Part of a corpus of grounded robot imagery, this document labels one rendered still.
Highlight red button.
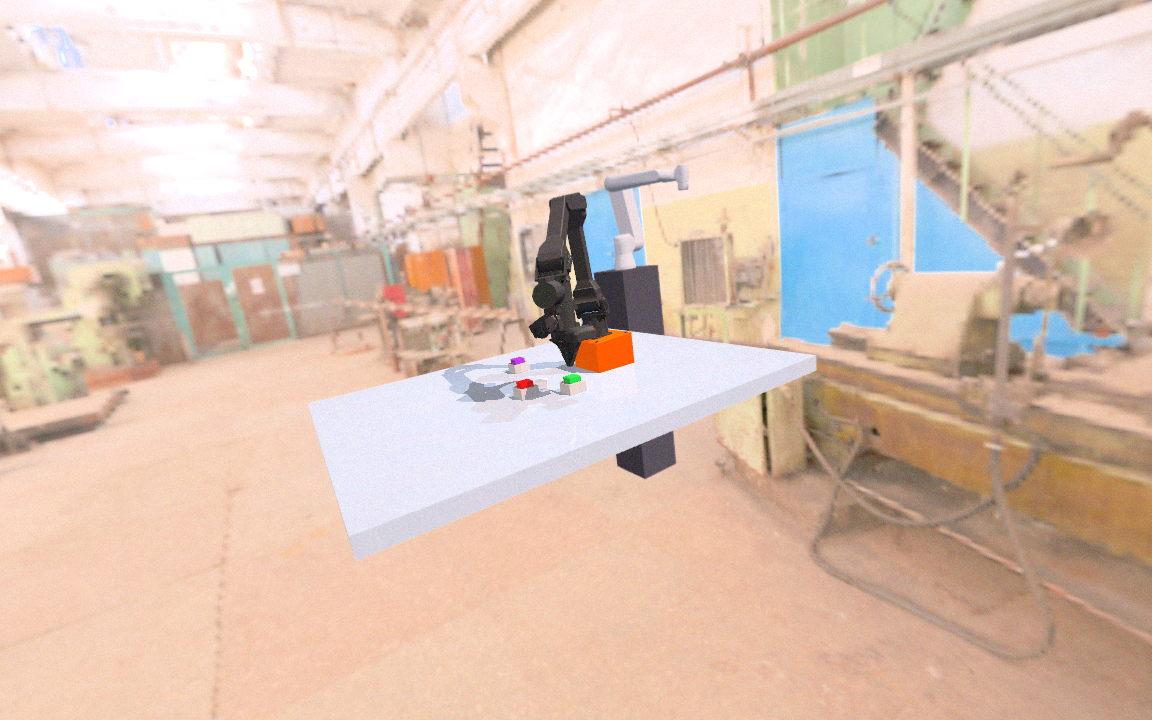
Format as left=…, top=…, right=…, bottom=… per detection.
left=513, top=379, right=540, bottom=400

